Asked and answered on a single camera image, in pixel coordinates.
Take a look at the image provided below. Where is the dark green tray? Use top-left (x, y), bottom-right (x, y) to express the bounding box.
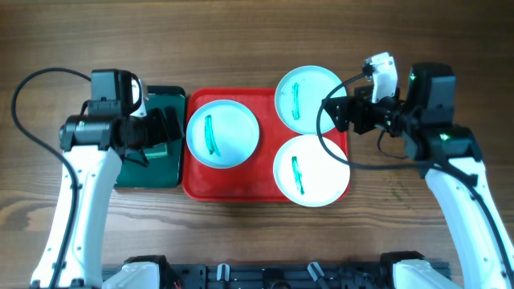
top-left (115, 86), bottom-right (186, 189)

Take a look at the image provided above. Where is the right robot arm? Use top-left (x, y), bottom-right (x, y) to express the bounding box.
top-left (318, 62), bottom-right (513, 288)

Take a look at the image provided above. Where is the green yellow sponge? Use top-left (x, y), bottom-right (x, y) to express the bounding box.
top-left (144, 143), bottom-right (168, 160)

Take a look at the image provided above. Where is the white plate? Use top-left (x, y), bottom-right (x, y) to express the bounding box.
top-left (275, 65), bottom-right (342, 134)
top-left (186, 100), bottom-right (260, 169)
top-left (272, 135), bottom-right (350, 207)

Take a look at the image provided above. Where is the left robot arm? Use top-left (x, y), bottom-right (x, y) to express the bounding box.
top-left (30, 69), bottom-right (177, 288)

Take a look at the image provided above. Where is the red plastic tray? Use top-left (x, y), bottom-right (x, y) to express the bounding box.
top-left (182, 88), bottom-right (298, 202)

